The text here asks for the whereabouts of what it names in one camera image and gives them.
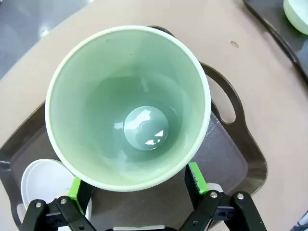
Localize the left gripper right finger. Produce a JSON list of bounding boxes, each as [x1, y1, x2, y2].
[[178, 162, 268, 231]]

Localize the small white bowl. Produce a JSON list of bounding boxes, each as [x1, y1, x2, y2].
[[20, 158, 93, 221]]

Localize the dark brown handled tray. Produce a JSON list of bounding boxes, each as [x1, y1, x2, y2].
[[0, 25, 268, 231], [243, 0, 308, 85]]

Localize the pale green bowl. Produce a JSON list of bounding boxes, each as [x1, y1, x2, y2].
[[283, 0, 308, 36]]

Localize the tall pale green cup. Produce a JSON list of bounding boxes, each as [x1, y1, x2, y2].
[[44, 25, 212, 193]]

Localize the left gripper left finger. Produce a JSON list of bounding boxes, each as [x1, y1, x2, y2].
[[20, 177, 97, 231]]

